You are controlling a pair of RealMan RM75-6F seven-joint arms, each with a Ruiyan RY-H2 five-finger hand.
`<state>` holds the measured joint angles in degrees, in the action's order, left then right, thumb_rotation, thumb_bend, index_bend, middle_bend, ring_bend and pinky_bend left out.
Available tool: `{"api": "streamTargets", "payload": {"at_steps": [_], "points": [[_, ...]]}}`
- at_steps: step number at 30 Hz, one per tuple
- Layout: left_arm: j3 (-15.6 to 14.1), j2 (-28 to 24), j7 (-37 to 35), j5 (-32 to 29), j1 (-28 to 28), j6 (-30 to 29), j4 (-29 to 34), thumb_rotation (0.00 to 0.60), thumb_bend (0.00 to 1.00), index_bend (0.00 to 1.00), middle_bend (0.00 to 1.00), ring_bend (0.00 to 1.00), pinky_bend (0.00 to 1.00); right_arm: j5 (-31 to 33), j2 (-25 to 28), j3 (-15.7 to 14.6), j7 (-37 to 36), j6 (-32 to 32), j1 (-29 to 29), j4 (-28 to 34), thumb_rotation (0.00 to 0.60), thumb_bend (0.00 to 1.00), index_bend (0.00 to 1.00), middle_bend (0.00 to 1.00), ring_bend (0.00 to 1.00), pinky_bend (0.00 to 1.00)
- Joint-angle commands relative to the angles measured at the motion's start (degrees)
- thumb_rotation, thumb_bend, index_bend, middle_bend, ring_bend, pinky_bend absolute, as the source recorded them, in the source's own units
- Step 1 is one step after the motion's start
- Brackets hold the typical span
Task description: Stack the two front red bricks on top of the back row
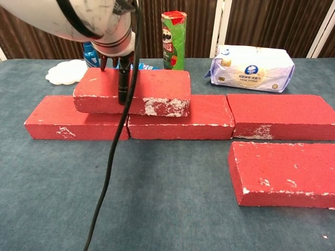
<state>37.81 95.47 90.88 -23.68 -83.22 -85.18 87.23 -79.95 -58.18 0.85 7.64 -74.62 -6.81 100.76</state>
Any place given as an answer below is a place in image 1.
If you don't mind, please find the green Pringles can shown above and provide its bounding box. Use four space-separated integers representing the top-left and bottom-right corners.
161 10 187 71

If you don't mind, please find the blue snack bag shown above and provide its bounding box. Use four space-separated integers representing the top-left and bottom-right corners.
130 62 160 71

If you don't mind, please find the white tissue pack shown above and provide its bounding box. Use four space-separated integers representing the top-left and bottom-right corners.
204 44 296 94

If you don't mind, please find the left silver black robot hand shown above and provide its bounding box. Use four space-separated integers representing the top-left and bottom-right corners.
99 51 136 106

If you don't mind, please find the red brick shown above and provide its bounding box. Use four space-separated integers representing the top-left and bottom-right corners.
228 141 335 209
73 68 192 118
226 94 335 141
127 94 235 141
24 95 130 141

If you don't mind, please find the teal felt table cover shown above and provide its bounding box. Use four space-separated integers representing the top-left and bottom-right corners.
0 57 335 251

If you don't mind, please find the blue spray bottle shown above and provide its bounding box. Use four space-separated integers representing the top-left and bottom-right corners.
83 41 101 69

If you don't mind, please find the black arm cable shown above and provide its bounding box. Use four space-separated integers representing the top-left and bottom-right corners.
83 0 143 251

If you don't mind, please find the white flower-shaped plate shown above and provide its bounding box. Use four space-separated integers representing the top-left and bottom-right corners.
45 59 88 86

